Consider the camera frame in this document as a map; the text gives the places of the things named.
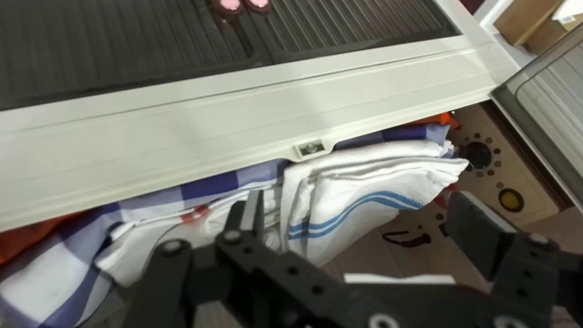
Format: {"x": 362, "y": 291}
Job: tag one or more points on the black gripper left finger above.
{"x": 245, "y": 223}

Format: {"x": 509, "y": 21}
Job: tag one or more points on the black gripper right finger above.
{"x": 498, "y": 249}

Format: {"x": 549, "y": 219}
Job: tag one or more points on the white and blue striped towel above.
{"x": 331, "y": 203}

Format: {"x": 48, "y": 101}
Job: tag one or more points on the open right cabinet door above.
{"x": 544, "y": 101}

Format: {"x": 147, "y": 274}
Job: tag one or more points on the white stacked cabinet unit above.
{"x": 66, "y": 157}

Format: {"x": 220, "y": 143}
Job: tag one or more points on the brown printed cardboard piece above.
{"x": 502, "y": 174}

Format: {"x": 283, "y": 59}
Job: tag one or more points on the blue checkered cloth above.
{"x": 65, "y": 280}

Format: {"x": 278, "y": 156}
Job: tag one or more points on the orange cloth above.
{"x": 14, "y": 243}

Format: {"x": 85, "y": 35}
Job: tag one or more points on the flat cardboard tray box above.
{"x": 538, "y": 24}

